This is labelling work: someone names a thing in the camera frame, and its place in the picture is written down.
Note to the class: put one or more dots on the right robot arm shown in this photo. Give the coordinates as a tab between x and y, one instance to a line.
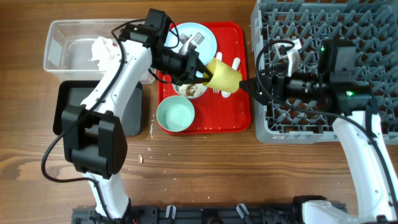
357	124

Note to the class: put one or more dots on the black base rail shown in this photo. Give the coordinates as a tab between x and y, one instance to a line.
278	213

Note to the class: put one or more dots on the red serving tray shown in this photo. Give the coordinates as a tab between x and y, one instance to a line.
214	113

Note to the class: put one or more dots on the small light blue bowl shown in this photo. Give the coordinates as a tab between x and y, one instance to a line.
190	98

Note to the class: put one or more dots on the grey dishwasher rack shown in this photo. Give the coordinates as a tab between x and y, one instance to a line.
370	25

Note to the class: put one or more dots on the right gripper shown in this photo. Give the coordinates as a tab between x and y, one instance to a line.
278	80

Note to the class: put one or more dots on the white plastic fork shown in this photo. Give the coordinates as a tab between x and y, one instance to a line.
219	57

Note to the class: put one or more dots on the food scraps and rice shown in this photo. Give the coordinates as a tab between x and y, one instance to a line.
191	90

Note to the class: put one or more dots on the large light blue plate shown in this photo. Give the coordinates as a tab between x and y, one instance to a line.
207	49

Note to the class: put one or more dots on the clear plastic bin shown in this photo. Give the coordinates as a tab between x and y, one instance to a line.
68	54

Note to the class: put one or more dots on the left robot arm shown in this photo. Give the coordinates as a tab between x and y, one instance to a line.
93	137

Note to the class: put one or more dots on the black plastic tray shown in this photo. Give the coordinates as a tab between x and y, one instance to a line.
73	92

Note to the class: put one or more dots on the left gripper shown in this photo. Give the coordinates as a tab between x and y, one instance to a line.
188	74

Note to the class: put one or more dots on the white napkin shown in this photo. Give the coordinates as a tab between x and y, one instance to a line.
105	53

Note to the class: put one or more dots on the mint green bowl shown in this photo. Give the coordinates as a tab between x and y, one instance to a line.
175	114

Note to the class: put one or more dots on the white plastic spoon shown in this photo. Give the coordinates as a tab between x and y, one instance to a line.
235	65

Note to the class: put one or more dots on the yellow plastic cup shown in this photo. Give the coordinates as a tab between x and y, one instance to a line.
224	78

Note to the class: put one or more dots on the peanut crumb on table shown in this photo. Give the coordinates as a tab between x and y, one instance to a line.
140	158

